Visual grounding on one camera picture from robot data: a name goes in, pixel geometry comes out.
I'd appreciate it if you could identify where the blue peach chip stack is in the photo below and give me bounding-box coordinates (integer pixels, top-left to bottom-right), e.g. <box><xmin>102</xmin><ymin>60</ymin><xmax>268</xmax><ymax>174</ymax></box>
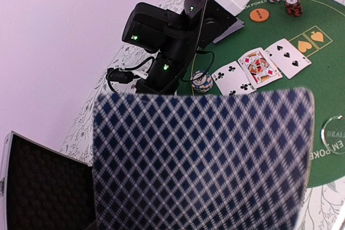
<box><xmin>191</xmin><ymin>71</ymin><xmax>213</xmax><ymax>93</ymax></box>

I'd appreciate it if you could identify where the blue playing card deck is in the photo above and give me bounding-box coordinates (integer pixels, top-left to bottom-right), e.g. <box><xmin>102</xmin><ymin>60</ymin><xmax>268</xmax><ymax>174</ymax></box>
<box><xmin>93</xmin><ymin>88</ymin><xmax>314</xmax><ymax>229</ymax></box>

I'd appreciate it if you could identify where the king of diamonds card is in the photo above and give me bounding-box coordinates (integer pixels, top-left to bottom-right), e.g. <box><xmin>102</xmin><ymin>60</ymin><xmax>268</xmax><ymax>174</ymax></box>
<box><xmin>238</xmin><ymin>47</ymin><xmax>283</xmax><ymax>89</ymax></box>

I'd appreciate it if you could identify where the orange big blind button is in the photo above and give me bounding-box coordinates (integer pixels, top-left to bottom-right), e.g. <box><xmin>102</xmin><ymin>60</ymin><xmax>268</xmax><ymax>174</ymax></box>
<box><xmin>250</xmin><ymin>8</ymin><xmax>270</xmax><ymax>23</ymax></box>

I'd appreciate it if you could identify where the three of spades card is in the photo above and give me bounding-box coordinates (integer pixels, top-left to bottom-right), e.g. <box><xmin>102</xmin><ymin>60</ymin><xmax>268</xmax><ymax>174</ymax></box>
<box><xmin>265</xmin><ymin>38</ymin><xmax>312</xmax><ymax>79</ymax></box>

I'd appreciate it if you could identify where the red chip stack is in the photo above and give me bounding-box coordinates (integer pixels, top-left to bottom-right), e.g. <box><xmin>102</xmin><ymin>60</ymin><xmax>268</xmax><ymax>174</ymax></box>
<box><xmin>284</xmin><ymin>0</ymin><xmax>303</xmax><ymax>17</ymax></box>

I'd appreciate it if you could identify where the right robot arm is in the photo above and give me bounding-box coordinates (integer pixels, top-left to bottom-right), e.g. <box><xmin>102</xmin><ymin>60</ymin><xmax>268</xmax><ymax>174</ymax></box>
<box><xmin>122</xmin><ymin>0</ymin><xmax>250</xmax><ymax>95</ymax></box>

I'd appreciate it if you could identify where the aluminium poker chip case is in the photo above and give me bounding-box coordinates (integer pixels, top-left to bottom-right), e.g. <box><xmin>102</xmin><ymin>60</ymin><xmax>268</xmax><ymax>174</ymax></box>
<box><xmin>1</xmin><ymin>131</ymin><xmax>97</xmax><ymax>229</ymax></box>

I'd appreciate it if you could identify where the round green poker mat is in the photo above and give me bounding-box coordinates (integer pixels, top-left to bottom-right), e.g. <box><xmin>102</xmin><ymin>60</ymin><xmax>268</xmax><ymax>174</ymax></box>
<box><xmin>177</xmin><ymin>0</ymin><xmax>344</xmax><ymax>187</ymax></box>

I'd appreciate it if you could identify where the clear dealer button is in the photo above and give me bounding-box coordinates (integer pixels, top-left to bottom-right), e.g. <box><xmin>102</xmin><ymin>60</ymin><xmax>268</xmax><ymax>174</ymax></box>
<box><xmin>320</xmin><ymin>115</ymin><xmax>345</xmax><ymax>155</ymax></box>

